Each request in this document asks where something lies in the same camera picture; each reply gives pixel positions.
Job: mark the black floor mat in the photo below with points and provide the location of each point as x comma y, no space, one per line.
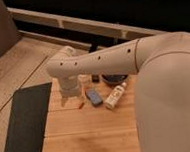
27,120

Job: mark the small dark brown block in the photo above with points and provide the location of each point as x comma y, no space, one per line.
95,78

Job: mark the white cylindrical jar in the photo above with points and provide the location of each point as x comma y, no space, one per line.
85,80

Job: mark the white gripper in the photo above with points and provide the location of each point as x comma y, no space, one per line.
69,88

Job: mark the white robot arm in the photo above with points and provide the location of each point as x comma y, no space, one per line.
162,90

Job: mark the white spray bottle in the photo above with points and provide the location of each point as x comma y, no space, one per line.
113,98

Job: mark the dark ceramic bowl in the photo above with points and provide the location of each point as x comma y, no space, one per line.
114,79

